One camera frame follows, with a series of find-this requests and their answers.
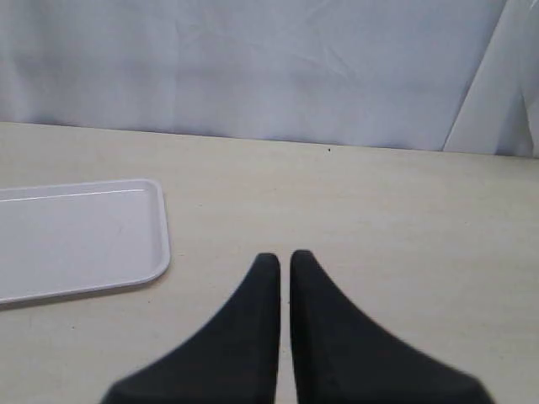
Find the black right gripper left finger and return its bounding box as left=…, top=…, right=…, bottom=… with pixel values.
left=103, top=252, right=280, bottom=403

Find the white backdrop curtain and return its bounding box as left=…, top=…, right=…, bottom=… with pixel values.
left=1, top=1, right=538, bottom=157

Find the white plastic tray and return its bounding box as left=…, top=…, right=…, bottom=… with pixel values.
left=1, top=178, right=171, bottom=308

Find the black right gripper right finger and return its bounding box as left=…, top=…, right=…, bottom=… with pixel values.
left=290, top=250, right=491, bottom=403

